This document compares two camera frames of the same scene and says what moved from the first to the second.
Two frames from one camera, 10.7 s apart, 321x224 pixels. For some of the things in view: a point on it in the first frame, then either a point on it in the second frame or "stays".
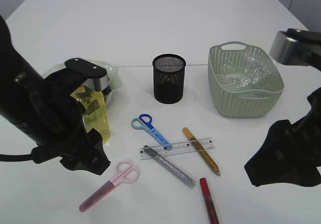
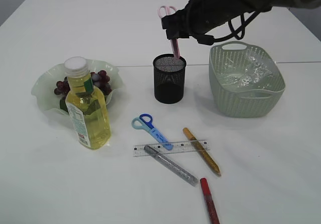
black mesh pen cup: [169, 70] stays
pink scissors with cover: [126, 173] to [163, 11]
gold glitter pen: [202, 151] stays
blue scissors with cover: [143, 122] stays
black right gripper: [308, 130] to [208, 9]
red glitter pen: [208, 201] stays
